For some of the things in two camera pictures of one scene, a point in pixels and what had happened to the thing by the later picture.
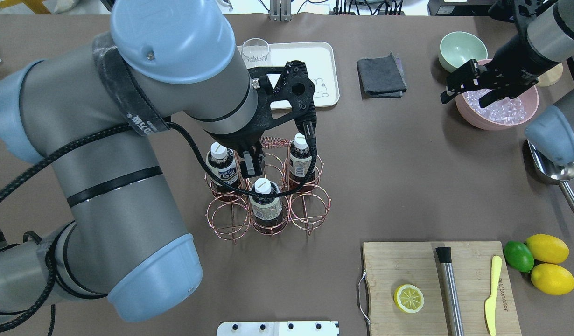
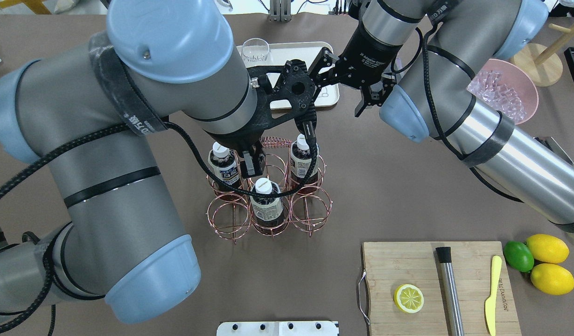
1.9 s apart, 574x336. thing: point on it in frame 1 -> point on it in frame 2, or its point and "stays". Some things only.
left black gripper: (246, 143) stays
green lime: (519, 256) stays
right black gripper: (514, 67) -> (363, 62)
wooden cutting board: (388, 265) stays
